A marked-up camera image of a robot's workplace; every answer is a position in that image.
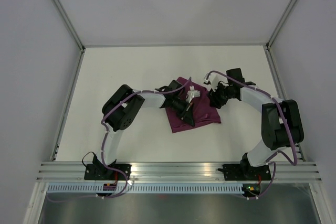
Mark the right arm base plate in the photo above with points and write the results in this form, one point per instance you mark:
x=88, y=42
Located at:
x=235, y=172

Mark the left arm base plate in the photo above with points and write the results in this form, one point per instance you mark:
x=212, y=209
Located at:
x=92, y=173

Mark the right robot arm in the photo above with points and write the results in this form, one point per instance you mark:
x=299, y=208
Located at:
x=281, y=126

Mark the aluminium front rail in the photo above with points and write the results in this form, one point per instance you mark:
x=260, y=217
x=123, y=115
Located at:
x=182, y=172

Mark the white slotted cable duct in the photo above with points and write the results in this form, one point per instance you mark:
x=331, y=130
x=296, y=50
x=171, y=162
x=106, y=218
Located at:
x=147, y=188

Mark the aluminium frame post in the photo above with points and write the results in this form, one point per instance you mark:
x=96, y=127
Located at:
x=285, y=15
x=68, y=24

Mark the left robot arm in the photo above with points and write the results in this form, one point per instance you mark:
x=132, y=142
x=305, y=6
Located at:
x=121, y=109

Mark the right aluminium frame post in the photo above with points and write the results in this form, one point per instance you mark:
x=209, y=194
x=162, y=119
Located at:
x=285, y=15

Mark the left aluminium frame post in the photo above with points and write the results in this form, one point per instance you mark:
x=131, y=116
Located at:
x=68, y=24

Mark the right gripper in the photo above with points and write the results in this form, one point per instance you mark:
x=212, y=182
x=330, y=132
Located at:
x=213, y=95

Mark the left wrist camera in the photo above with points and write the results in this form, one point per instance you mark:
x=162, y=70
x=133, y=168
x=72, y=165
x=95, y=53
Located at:
x=191, y=94

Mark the purple cloth napkin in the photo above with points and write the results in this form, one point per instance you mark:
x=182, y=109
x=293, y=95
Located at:
x=203, y=113

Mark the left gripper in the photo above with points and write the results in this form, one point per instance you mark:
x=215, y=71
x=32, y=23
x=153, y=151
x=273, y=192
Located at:
x=186, y=115

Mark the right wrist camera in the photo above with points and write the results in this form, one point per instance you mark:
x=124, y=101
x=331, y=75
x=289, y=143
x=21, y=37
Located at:
x=211, y=81

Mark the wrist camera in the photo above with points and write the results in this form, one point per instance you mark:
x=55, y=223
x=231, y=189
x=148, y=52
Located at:
x=211, y=81
x=191, y=94

